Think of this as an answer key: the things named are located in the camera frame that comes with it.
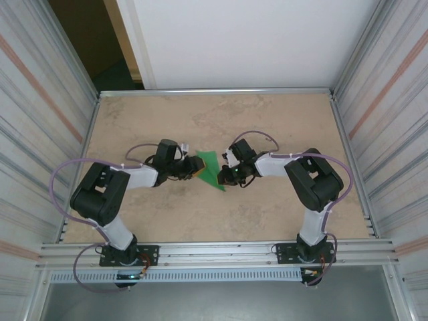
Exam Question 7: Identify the green paper sheet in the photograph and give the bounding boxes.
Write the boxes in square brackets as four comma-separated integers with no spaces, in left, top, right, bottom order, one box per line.
[195,150,227,193]

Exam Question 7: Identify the grey metal shelf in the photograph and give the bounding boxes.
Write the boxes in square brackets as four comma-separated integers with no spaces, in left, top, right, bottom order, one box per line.
[25,265,419,321]

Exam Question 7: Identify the black base controller module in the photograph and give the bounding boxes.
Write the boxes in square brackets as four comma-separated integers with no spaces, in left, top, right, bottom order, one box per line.
[300,267,324,288]
[114,272,148,289]

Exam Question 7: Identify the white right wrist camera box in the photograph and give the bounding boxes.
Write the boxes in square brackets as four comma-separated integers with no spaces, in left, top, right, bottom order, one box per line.
[222,149,239,168]

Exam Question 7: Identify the aluminium table end rail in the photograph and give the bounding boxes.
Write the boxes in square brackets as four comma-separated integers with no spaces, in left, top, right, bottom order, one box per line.
[98,87,335,98]

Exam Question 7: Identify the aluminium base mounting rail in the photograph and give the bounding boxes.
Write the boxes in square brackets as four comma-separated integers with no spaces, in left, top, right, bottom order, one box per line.
[39,239,401,268]

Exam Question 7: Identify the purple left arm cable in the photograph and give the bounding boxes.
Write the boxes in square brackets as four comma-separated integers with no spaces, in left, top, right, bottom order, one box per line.
[49,142,161,294]

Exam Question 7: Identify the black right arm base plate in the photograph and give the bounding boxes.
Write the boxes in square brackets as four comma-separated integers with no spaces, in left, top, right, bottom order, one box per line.
[276,241,336,265]

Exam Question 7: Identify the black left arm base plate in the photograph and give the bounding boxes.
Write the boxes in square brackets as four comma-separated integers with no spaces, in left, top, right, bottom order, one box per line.
[99,245,160,268]

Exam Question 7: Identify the grey slotted cable duct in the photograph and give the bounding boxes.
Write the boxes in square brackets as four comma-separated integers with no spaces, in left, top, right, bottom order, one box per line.
[49,269,304,284]

